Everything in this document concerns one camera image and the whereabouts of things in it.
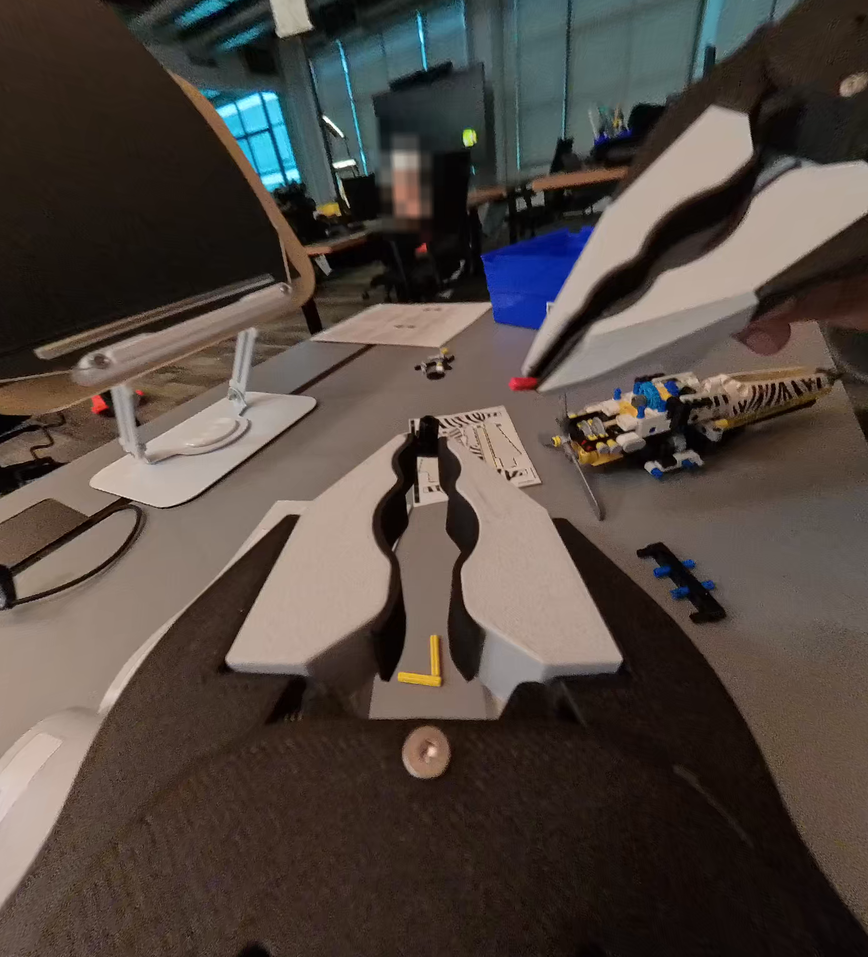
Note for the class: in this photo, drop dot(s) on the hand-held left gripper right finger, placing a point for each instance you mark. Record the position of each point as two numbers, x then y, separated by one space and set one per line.
538 598

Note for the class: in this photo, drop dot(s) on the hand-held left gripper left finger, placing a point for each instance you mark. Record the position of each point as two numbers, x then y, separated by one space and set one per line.
314 590

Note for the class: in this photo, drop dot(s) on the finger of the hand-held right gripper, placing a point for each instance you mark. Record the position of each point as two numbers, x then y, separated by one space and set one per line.
628 209
703 306

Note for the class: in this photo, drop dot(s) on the red lego axle pin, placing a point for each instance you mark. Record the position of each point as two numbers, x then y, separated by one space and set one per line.
522 383

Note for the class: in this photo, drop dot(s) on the yellow angled lego piece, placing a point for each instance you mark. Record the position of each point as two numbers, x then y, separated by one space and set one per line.
435 658

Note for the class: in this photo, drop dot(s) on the lego helicopter model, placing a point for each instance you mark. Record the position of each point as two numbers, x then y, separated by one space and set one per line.
651 426

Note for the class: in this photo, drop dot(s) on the black lego beam blue pins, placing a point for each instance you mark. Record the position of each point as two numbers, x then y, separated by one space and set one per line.
692 590

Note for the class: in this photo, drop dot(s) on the small black yellow lego assembly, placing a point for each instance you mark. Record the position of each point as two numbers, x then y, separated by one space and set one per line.
434 365

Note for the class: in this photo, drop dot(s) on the lego instruction booklet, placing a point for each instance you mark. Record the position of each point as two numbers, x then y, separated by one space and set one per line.
0 785

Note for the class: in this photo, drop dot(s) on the person's right hand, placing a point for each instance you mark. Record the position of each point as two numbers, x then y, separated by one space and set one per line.
766 336

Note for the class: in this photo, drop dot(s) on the blue plastic bin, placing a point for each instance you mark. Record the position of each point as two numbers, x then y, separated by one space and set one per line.
531 276

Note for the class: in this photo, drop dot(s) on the zebra striped sticker sheet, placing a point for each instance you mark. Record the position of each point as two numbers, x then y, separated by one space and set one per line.
494 448

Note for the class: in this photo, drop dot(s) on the large black monitor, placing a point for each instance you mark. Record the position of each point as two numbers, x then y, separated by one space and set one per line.
449 105

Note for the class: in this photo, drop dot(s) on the white paper sheet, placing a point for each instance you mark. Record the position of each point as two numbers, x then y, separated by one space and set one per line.
404 323

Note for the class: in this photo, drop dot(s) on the orange cone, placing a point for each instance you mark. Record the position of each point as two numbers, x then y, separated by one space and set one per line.
101 405

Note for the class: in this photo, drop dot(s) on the tablet in tan case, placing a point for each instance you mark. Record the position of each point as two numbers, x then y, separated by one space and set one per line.
90 187

